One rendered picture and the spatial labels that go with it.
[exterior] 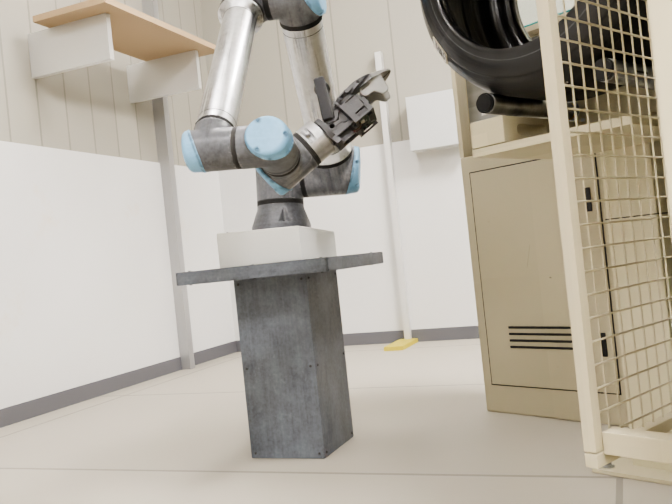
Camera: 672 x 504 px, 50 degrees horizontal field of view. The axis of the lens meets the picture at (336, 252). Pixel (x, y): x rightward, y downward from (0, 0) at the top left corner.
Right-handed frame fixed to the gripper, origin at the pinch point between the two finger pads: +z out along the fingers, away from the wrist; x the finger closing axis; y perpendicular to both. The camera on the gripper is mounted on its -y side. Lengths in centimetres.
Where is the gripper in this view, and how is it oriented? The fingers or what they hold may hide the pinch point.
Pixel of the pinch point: (383, 71)
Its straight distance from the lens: 171.3
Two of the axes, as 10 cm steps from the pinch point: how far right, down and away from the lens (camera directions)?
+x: -2.1, -3.2, -9.2
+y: 6.3, 6.8, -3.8
